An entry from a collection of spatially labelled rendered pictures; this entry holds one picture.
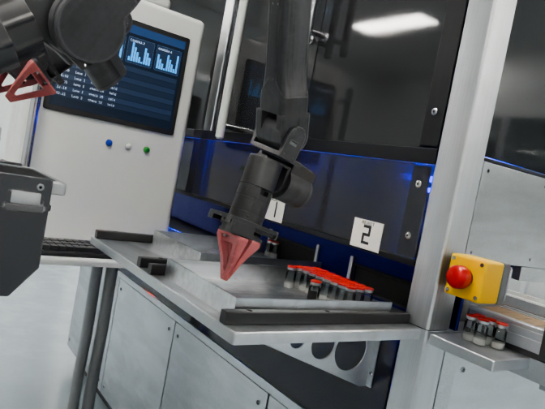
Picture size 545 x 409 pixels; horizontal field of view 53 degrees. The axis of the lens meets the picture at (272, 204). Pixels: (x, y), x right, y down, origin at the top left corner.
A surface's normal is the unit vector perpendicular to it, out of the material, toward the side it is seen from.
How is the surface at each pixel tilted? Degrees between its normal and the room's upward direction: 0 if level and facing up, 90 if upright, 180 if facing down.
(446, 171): 90
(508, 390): 90
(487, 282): 90
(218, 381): 90
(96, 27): 100
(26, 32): 106
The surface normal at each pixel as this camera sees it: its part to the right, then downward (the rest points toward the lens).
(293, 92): 0.56, 0.12
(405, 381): -0.81, -0.12
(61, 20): 0.60, 0.32
